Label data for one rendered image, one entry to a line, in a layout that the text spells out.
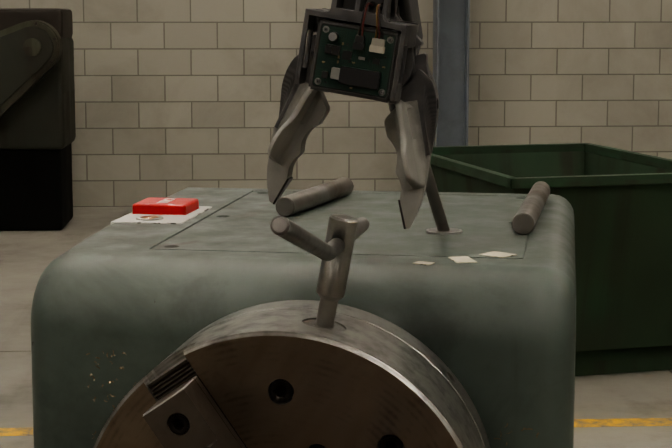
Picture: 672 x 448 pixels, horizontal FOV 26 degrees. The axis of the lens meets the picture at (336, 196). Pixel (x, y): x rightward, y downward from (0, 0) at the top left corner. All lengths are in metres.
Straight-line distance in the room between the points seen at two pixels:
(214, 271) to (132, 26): 9.89
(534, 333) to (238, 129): 9.96
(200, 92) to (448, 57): 1.90
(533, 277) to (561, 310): 0.04
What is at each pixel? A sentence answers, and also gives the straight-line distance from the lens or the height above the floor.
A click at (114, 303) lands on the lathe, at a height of 1.22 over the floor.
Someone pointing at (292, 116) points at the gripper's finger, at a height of 1.40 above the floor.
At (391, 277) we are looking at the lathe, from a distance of 1.25.
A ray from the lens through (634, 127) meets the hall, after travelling 11.52.
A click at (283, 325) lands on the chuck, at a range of 1.11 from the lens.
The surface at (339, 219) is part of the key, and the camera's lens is 1.10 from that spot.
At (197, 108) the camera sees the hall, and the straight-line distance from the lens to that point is 11.14.
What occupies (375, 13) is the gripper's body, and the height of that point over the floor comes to 1.47.
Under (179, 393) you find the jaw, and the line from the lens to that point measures 1.07.
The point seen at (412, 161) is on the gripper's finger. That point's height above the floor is 1.37.
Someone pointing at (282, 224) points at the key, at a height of 1.35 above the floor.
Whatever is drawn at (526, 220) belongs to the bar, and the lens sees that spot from 1.44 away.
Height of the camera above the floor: 1.47
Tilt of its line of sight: 7 degrees down
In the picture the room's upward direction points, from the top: straight up
